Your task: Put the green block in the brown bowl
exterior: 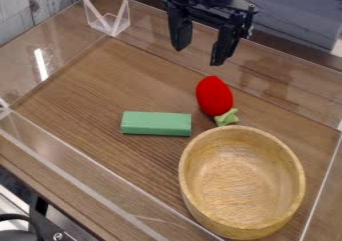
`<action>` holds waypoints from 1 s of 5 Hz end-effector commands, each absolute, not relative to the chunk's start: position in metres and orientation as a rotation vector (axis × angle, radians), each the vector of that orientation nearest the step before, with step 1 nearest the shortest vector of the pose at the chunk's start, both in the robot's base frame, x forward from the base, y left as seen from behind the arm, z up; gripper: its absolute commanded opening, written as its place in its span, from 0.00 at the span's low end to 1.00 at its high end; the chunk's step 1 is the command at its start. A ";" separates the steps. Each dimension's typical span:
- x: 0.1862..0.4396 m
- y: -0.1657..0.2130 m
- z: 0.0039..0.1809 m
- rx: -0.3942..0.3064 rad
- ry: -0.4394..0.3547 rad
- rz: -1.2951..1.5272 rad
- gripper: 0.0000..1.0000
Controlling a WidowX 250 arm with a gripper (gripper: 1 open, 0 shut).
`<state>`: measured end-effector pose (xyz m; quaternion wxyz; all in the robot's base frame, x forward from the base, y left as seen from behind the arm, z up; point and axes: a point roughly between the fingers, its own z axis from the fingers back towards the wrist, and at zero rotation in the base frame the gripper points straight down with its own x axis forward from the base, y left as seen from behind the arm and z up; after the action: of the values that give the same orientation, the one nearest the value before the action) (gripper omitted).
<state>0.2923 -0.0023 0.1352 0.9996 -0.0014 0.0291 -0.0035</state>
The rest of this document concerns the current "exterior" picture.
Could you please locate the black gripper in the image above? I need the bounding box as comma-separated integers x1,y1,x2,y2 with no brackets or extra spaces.
165,0,257,66

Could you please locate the green rectangular block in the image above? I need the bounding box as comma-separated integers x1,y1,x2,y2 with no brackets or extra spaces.
120,111,192,136

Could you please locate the light wooden bowl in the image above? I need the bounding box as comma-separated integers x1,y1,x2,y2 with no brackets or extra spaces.
179,125,306,240

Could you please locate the red plush strawberry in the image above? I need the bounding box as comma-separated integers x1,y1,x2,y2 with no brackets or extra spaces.
195,76,239,127

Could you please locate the clear acrylic corner bracket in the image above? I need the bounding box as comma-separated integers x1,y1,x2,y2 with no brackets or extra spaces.
82,0,131,37

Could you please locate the clear acrylic tray wall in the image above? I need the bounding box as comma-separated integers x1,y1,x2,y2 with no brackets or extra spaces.
0,101,223,241

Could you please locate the black table leg bracket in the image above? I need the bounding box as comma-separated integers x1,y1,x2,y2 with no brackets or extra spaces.
29,197,77,241

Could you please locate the black cable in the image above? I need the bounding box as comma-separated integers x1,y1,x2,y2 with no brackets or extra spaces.
0,213,37,241

